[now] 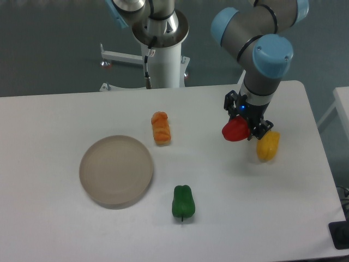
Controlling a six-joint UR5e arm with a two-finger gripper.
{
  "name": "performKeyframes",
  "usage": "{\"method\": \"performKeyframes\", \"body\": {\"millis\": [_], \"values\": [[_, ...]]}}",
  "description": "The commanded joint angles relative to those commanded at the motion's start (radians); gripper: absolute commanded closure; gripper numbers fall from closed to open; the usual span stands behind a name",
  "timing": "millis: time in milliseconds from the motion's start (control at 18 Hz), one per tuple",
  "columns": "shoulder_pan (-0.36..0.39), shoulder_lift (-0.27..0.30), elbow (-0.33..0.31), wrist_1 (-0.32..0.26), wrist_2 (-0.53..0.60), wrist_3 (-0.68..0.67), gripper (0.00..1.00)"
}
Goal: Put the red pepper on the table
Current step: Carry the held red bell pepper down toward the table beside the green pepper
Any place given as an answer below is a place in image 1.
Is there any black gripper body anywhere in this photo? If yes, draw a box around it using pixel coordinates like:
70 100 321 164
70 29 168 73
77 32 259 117
233 93 272 126

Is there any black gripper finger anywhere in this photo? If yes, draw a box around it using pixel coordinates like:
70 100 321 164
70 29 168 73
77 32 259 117
224 90 238 120
247 118 274 141

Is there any red bell pepper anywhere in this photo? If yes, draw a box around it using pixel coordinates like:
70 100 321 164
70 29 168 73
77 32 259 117
222 116 250 142

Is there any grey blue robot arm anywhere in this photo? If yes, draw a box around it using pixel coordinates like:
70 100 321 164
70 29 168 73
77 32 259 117
106 1 309 141

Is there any yellow bell pepper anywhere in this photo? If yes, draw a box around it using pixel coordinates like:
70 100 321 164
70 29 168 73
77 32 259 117
256 131 280 161

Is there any green bell pepper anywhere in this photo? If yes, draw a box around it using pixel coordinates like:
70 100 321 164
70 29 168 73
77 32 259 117
172 185 196 222

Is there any orange bread loaf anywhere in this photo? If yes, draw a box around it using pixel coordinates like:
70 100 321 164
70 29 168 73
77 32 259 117
151 111 171 145

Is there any white side table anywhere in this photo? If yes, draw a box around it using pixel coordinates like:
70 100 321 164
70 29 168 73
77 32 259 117
317 87 348 132

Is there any black device at edge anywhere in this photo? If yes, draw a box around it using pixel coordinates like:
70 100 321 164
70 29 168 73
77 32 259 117
328 221 349 250

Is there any beige round plate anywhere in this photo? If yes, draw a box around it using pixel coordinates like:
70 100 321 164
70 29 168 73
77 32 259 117
79 135 154 209

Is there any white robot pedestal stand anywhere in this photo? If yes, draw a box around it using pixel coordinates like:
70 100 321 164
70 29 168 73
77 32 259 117
98 9 191 92

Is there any black cable on pedestal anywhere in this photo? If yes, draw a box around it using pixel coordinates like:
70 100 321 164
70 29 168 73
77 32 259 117
143 36 158 90

